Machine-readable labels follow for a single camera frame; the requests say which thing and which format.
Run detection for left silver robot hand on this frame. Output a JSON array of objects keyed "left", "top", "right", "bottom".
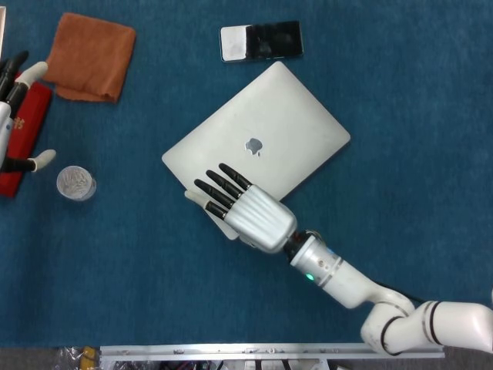
[{"left": 0, "top": 50, "right": 58, "bottom": 174}]

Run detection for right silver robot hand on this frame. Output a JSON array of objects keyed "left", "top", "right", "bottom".
[{"left": 183, "top": 163, "right": 298, "bottom": 254}]

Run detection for silver laptop with apple logo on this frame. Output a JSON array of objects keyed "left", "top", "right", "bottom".
[{"left": 161, "top": 60, "right": 352, "bottom": 241}]

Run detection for red certificate book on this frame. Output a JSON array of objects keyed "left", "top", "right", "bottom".
[{"left": 0, "top": 71, "right": 53, "bottom": 199}]

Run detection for clear round plastic container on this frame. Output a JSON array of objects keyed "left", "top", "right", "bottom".
[{"left": 55, "top": 165, "right": 97, "bottom": 202}]

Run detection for white flat box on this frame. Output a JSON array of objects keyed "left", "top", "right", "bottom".
[{"left": 0, "top": 6, "right": 8, "bottom": 59}]

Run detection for orange folded cloth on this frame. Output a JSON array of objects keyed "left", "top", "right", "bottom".
[{"left": 39, "top": 12, "right": 137, "bottom": 104}]

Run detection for teal felt table cover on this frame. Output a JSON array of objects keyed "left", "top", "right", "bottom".
[{"left": 0, "top": 0, "right": 493, "bottom": 348}]

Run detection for black smartphone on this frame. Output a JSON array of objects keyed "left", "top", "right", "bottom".
[{"left": 219, "top": 20, "right": 304, "bottom": 63}]

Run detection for clear plastic bag yellow parts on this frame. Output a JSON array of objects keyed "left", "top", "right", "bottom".
[{"left": 53, "top": 345, "right": 102, "bottom": 370}]

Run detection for aluminium profile rail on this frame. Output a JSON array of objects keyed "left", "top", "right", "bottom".
[{"left": 99, "top": 341, "right": 445, "bottom": 362}]

